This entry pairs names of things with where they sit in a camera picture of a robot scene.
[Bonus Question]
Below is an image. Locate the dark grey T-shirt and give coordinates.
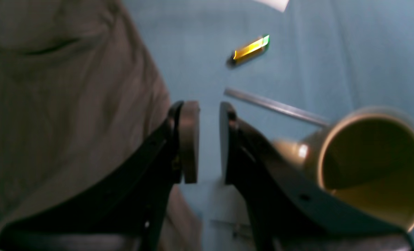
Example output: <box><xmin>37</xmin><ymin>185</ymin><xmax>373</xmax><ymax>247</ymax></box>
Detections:
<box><xmin>0</xmin><ymin>0</ymin><xmax>202</xmax><ymax>251</ymax></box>

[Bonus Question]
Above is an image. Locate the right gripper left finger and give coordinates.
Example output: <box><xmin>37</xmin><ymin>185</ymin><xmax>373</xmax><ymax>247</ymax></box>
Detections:
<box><xmin>0</xmin><ymin>101</ymin><xmax>200</xmax><ymax>251</ymax></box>

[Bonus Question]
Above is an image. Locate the thin metal rod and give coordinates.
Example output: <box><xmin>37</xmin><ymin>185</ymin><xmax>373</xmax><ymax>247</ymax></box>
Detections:
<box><xmin>224</xmin><ymin>88</ymin><xmax>330</xmax><ymax>127</ymax></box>

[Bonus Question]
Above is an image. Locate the beige ceramic mug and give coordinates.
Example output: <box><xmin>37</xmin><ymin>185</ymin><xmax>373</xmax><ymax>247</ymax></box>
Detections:
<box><xmin>272</xmin><ymin>107</ymin><xmax>414</xmax><ymax>232</ymax></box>

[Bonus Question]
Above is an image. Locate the white paper card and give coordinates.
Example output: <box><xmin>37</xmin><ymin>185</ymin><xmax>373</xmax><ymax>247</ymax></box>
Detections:
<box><xmin>255</xmin><ymin>0</ymin><xmax>289</xmax><ymax>13</ymax></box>

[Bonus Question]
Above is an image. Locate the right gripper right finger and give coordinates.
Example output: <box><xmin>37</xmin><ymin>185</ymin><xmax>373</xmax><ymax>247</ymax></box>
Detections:
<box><xmin>219</xmin><ymin>102</ymin><xmax>414</xmax><ymax>251</ymax></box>

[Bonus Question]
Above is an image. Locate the small brass battery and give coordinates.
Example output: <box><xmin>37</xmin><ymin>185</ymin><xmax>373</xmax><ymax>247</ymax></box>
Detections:
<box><xmin>227</xmin><ymin>34</ymin><xmax>270</xmax><ymax>67</ymax></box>

